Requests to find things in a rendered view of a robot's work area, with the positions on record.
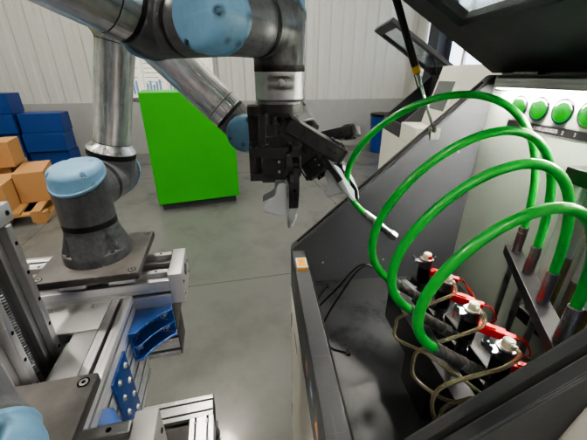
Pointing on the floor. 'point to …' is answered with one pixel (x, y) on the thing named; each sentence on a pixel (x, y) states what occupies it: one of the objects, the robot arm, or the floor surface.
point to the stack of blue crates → (37, 130)
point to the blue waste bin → (377, 133)
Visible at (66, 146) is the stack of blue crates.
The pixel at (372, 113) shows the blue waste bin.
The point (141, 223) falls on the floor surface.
